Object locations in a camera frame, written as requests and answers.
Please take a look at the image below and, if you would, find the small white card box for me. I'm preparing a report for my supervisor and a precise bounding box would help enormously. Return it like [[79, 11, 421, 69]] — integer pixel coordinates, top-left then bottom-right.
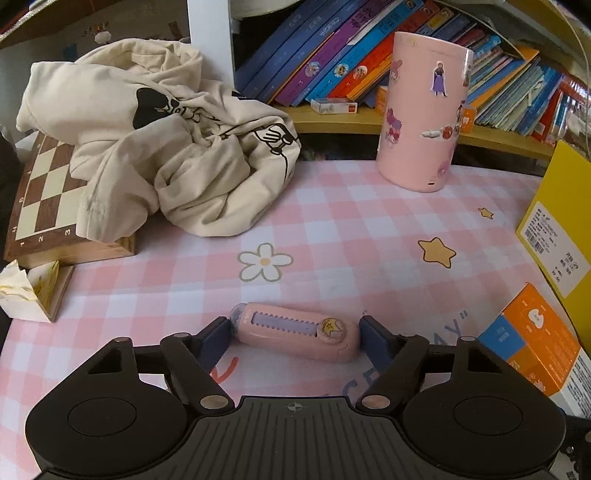
[[310, 98, 358, 115]]

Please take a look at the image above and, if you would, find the small orange box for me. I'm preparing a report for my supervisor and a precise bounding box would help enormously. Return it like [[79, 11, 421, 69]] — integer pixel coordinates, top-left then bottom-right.
[[460, 106, 477, 134]]

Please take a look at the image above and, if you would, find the row of leaning books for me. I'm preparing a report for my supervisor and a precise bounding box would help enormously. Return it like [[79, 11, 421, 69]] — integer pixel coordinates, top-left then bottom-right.
[[235, 1, 590, 145]]

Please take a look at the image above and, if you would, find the beige crumpled cloth bag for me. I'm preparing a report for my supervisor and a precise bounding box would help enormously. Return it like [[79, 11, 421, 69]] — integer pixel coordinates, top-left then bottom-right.
[[16, 39, 301, 243]]

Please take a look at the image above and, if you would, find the pink utility knife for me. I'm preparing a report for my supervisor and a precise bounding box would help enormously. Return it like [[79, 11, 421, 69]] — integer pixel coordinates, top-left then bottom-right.
[[229, 303, 361, 363]]

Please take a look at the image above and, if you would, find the yellow cardboard box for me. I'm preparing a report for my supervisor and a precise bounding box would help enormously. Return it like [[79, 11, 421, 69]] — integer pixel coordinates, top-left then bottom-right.
[[516, 141, 591, 349]]

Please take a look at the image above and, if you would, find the orange white carton box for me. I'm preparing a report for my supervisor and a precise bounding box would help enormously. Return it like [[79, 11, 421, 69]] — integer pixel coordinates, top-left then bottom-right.
[[479, 283, 591, 419]]

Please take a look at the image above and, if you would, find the wooden chessboard box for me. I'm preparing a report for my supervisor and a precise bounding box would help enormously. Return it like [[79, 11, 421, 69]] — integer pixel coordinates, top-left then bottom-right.
[[4, 133, 135, 269]]

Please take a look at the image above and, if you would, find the white charging cable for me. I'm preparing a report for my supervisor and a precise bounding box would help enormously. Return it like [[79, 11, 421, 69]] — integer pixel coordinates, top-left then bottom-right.
[[556, 0, 591, 84]]

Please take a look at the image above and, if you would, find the pink sticker cylinder container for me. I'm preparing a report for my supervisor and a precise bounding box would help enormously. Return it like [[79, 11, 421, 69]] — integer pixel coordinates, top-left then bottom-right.
[[377, 32, 473, 192]]

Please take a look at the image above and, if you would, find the pink checkered table mat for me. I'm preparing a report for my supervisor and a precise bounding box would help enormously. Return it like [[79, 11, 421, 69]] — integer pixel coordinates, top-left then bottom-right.
[[1, 161, 559, 479]]

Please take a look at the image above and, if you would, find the small white paper box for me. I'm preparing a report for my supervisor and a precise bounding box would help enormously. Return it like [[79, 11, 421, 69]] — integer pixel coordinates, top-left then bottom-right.
[[1, 260, 75, 323]]

